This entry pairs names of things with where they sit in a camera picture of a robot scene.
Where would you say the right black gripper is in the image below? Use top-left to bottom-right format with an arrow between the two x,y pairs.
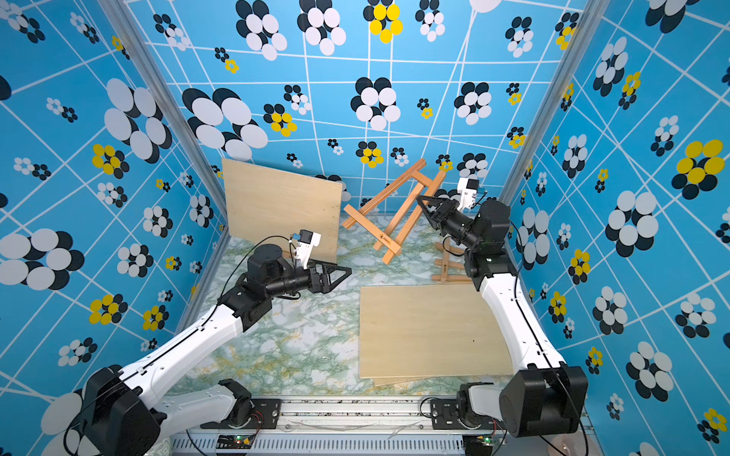
419,196 -> 482,258

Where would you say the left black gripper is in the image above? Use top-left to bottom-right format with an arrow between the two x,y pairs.
267,257 -> 353,300

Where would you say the wooden easel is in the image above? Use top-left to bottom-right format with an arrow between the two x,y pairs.
431,241 -> 471,284
341,159 -> 448,265

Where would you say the plywood board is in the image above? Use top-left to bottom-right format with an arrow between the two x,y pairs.
373,377 -> 423,387
222,159 -> 342,262
359,284 -> 513,379

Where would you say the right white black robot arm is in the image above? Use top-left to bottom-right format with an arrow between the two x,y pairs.
417,196 -> 589,437

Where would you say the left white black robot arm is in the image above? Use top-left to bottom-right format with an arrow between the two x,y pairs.
60,243 -> 352,455

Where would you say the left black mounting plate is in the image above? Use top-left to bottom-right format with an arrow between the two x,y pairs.
222,398 -> 282,431

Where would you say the black mounting plate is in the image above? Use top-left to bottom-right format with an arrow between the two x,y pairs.
222,398 -> 282,431
423,398 -> 504,432

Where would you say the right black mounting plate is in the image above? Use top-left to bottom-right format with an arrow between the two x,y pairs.
423,398 -> 504,432

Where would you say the pink round object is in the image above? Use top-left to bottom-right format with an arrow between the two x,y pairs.
553,433 -> 587,456

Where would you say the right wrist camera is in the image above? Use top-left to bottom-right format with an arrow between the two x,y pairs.
457,178 -> 479,212

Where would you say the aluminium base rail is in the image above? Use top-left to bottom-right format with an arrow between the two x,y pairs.
105,394 -> 606,456

